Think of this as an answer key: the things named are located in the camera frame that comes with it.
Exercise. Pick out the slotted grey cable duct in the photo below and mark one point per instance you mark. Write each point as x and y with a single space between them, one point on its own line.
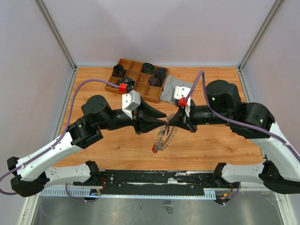
130 192

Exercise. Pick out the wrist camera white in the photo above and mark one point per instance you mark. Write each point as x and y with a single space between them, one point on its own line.
179 92
130 102

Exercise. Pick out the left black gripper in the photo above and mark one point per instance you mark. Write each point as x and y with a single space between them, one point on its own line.
140 118

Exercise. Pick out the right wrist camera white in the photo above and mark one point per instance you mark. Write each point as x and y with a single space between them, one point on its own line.
179 92

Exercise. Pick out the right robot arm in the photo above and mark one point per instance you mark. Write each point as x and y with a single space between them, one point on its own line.
280 170

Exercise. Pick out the rolled dark tie back left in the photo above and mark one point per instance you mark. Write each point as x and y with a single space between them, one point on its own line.
118 71

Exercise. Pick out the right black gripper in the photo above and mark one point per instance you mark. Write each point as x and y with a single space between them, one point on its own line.
181 119

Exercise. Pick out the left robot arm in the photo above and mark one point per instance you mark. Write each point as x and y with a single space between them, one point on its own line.
36 172

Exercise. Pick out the rolled purple tie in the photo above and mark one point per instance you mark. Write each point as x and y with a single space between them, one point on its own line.
153 81

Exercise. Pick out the rolled dark tie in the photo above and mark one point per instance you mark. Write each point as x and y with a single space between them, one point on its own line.
160 73
118 71

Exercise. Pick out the grey folded cloth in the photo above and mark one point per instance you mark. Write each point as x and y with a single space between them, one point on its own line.
169 86

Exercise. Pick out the red key tag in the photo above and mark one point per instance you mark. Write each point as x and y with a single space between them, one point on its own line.
155 148

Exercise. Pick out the blue patterned tie front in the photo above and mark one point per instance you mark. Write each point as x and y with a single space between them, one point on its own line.
125 84

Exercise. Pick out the rolled green tie back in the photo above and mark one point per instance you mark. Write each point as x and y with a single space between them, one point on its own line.
148 68

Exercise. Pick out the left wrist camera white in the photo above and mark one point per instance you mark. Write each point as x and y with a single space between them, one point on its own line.
130 102

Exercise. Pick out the rolled dark tie right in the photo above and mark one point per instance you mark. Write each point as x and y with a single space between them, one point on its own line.
160 73

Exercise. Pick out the wooden divided tray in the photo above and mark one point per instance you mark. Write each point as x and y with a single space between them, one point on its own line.
133 71

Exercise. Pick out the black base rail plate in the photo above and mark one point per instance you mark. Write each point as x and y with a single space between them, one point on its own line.
166 179

